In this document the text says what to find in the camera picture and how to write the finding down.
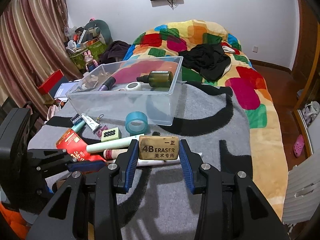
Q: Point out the pink beige lip tube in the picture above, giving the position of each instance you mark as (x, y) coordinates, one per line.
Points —
(113, 154)

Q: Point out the colorful patchwork blanket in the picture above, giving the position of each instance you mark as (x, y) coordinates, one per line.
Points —
(270, 171)

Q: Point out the pink rabbit figurine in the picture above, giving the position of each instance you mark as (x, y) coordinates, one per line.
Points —
(90, 62)

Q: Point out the clear plastic storage box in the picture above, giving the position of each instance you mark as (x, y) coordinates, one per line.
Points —
(112, 90)

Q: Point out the green glass dropper bottle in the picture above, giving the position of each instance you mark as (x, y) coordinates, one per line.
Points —
(157, 79)

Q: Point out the grey neck pillow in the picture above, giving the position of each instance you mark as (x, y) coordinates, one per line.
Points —
(100, 30)

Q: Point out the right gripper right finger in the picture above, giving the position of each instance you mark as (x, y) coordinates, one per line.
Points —
(202, 178)

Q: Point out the pale green tube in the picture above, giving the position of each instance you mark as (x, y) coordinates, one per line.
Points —
(111, 145)

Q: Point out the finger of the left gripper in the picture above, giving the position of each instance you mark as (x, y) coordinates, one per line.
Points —
(50, 161)

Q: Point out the dark purple clothing pile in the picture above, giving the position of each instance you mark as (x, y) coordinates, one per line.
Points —
(114, 53)

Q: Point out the brown 4B eraser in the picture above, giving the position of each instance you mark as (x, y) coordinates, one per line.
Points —
(158, 147)

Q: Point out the blue notebook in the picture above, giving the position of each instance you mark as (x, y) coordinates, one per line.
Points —
(63, 89)

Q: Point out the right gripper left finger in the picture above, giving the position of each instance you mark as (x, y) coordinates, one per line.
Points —
(115, 178)

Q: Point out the red box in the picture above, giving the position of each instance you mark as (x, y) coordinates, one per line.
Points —
(50, 82)

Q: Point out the blue tape roll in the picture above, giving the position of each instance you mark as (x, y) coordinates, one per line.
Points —
(136, 123)

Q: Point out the green storage bag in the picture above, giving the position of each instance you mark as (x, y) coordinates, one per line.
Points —
(95, 50)

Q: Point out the red envelope packet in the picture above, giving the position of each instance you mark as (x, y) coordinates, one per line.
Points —
(76, 147)

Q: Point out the pink croc shoe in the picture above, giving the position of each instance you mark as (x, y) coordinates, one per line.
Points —
(298, 146)

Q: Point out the white tape roll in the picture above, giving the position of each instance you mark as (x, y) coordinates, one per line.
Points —
(133, 86)

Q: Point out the purple lipstick tube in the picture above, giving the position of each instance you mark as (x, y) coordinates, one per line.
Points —
(108, 84)

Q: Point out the small white ointment tube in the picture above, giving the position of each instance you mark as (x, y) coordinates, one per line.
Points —
(93, 125)

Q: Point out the striped pink curtain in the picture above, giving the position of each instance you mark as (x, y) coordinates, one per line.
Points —
(32, 48)

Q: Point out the black clothing pile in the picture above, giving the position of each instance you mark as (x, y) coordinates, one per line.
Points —
(209, 60)

